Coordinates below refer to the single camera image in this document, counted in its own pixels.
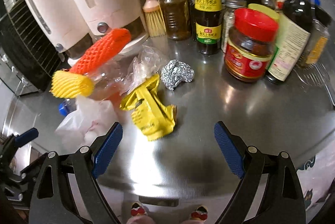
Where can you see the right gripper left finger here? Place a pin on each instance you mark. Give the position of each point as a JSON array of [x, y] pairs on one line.
[[104, 147]]

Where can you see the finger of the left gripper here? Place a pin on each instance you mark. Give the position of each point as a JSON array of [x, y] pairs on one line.
[[26, 137]]

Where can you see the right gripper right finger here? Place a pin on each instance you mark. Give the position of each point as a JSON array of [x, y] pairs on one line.
[[232, 148]]

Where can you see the yellow snack packet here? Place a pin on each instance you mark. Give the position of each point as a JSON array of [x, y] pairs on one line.
[[149, 114]]

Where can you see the yellow foam net sleeve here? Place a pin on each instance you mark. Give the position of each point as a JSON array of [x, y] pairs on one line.
[[70, 85]]

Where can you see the aluminium foil ball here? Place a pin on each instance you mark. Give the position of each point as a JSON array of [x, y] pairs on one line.
[[175, 72]]

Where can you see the white plastic bag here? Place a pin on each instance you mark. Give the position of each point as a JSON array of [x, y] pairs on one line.
[[88, 121]]

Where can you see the clear plastic bottle blue cap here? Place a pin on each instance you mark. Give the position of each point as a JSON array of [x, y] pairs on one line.
[[110, 79]]

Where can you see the left pink slipper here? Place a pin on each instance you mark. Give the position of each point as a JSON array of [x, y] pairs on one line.
[[139, 215]]

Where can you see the pink slipper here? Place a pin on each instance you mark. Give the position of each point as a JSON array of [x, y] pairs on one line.
[[139, 215], [198, 216]]

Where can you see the right pink slipper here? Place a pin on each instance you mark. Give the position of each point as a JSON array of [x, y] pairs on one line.
[[198, 216]]

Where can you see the black cat floor sticker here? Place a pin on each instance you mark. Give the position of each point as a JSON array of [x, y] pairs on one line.
[[308, 198]]

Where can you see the orange foam net sleeve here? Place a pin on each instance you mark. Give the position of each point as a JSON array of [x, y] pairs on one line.
[[102, 51]]

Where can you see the clear crumpled plastic bag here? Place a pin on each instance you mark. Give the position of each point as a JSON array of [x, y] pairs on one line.
[[147, 63]]

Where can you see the red lid sauce jar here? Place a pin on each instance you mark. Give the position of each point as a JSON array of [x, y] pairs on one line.
[[250, 44]]

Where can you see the black lid spice jar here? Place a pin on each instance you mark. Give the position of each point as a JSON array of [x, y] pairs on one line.
[[317, 40]]

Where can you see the dark soy sauce bottle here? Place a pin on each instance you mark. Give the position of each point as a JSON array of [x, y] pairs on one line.
[[295, 27]]

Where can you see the grey lid pepper shaker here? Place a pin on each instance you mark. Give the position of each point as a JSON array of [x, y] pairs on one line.
[[228, 19]]

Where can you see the green label oyster sauce bottle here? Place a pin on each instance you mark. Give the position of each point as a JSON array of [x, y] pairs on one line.
[[208, 25]]

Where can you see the left white grain dispenser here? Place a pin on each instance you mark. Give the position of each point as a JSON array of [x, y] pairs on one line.
[[63, 25]]

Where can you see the yellow lid amber jar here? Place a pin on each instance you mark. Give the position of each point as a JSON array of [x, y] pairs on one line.
[[176, 17]]

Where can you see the black wire rack appliance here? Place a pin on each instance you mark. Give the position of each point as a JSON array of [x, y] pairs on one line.
[[27, 46]]

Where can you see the pink handled dish brush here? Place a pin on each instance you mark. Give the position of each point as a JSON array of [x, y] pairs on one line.
[[154, 18]]

